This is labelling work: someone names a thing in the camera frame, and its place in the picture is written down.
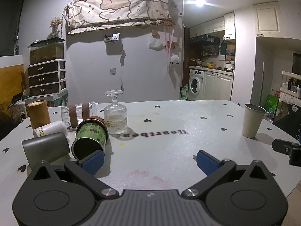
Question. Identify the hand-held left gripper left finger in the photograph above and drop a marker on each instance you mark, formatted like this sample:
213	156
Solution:
93	162

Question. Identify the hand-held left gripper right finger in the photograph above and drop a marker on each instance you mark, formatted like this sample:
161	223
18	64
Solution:
207	163

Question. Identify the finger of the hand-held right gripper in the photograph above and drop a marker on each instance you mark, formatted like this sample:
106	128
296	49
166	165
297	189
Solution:
283	147

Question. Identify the green label can cup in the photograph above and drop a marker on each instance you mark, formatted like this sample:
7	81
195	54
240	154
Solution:
90	136

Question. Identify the beige cup with metal rim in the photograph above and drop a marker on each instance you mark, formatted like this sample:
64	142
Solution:
252	122

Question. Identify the grey cup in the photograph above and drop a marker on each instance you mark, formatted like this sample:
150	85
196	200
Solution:
44	149

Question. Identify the white cartoon print cup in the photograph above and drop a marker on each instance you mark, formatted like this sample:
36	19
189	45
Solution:
50	129

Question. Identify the brown bamboo cup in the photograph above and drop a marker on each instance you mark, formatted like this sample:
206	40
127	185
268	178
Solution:
38	114

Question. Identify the black printed board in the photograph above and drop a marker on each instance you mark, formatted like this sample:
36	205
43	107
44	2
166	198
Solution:
288	120

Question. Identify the green shopping bag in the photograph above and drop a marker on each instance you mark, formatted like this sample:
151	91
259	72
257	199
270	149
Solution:
270	102

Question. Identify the ribbed glass goblet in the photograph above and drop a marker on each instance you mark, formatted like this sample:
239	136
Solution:
115	119

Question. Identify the glass mug with brown bands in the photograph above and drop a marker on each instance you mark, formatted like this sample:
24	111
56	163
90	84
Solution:
77	115

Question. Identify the white shelf with bottles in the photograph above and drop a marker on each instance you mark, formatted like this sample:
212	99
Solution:
291	82

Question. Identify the green plastic bag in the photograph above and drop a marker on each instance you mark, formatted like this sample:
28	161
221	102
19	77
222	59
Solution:
185	91

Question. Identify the white kitchen base cabinet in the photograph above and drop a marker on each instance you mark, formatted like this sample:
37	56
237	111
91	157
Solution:
217	86

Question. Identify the white washing machine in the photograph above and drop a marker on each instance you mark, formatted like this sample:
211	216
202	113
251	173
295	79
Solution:
196	84

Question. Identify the white drawer unit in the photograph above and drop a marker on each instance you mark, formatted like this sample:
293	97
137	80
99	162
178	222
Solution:
44	77

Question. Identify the plush sheep toy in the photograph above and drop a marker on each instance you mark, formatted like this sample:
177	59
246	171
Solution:
175	60

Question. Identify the glass fish tank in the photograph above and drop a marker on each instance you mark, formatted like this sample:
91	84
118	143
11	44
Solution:
45	51

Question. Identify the white plastic bag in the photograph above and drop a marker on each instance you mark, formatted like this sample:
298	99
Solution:
155	44

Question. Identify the white kitchen upper cabinets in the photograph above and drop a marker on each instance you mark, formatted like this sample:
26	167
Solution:
211	26

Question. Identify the dried flower bunch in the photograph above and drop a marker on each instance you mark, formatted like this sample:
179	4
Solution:
56	24

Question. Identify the cartoon print cloth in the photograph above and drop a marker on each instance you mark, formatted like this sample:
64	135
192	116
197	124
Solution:
117	8

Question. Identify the wall socket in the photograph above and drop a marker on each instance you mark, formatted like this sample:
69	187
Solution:
113	71

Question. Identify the metal wall hook bracket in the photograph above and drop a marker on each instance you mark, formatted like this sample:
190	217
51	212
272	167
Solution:
112	37

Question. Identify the white wall cabinet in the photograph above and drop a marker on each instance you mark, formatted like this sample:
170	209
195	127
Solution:
268	18

